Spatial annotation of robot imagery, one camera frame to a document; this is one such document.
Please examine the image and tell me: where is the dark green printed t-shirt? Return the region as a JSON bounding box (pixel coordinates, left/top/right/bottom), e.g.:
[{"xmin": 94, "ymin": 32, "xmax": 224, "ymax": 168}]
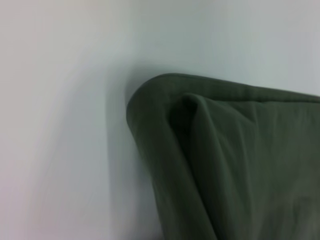
[{"xmin": 125, "ymin": 72, "xmax": 320, "ymax": 240}]

